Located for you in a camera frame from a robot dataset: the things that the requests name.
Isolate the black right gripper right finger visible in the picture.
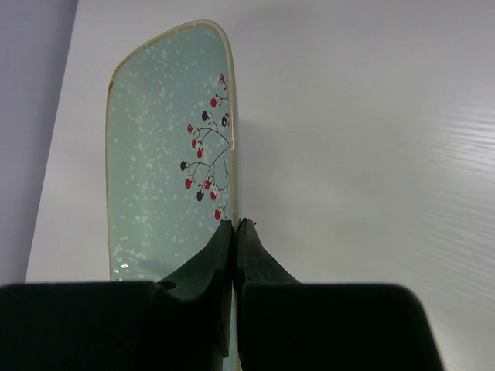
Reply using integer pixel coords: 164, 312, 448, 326
236, 219, 443, 370

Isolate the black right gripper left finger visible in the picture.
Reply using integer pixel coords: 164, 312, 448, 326
1, 220, 234, 370

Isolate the light green speckled plate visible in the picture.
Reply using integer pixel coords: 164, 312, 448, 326
105, 19, 239, 370

